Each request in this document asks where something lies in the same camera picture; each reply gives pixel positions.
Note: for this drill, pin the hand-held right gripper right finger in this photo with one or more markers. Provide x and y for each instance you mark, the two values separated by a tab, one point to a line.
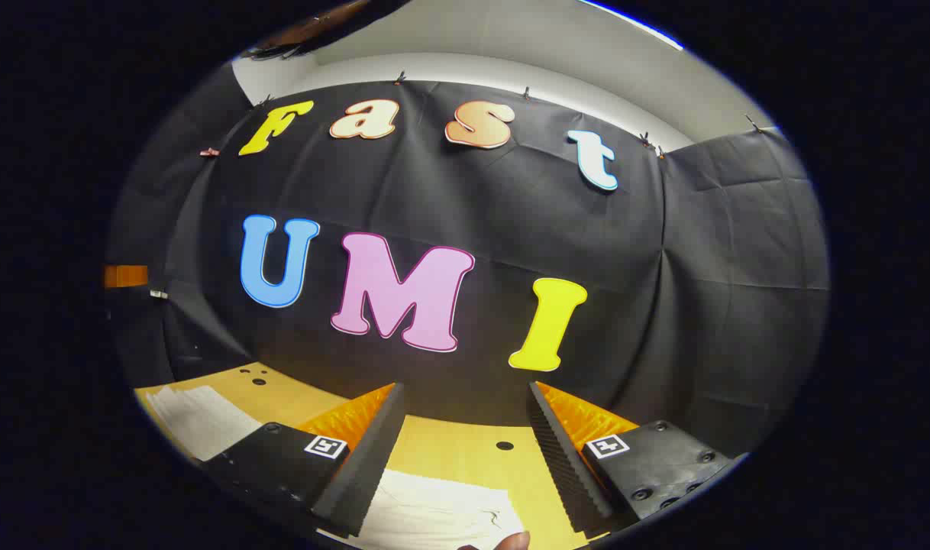
568	473

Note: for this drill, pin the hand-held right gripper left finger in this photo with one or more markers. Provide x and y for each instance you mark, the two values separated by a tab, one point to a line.
366	473

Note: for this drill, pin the white jeans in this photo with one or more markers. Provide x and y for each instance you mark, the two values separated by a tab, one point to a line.
434	512

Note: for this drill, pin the black backdrop cloth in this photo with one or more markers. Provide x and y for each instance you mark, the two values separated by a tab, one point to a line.
473	191

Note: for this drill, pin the orange bar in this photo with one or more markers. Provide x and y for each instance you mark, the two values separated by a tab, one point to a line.
125	276

